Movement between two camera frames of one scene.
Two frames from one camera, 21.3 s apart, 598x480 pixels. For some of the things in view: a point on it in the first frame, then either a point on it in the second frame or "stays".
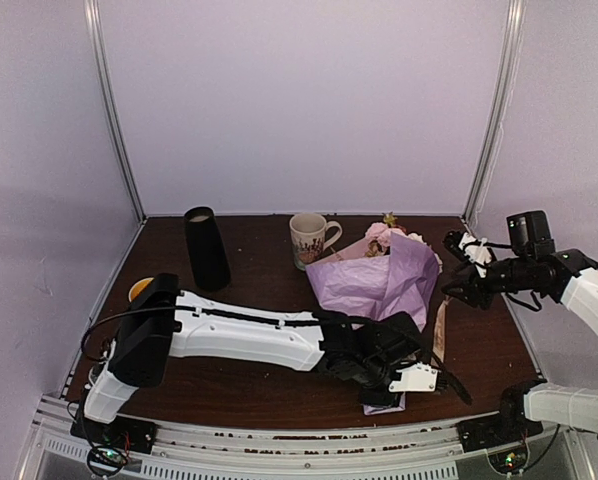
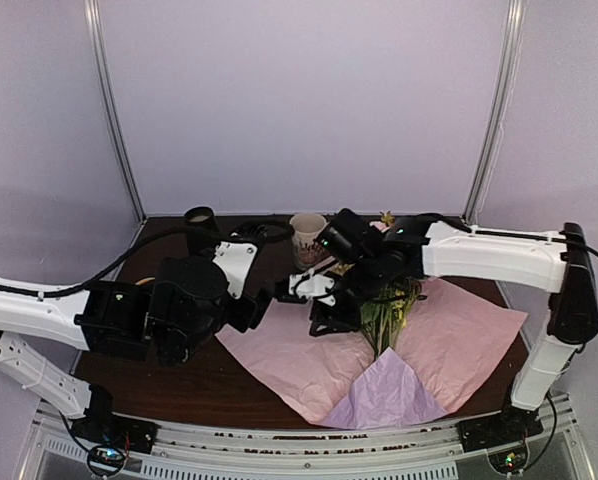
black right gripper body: (518, 277) -> (350, 320)
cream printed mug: (307, 234) stays
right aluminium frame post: (500, 106) stays
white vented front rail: (300, 452) stays
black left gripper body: (377, 369) -> (251, 315)
